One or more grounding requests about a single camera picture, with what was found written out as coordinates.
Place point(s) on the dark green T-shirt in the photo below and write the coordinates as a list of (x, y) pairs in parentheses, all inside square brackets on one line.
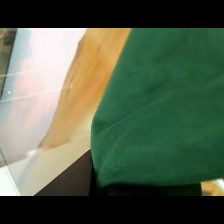
[(160, 110)]

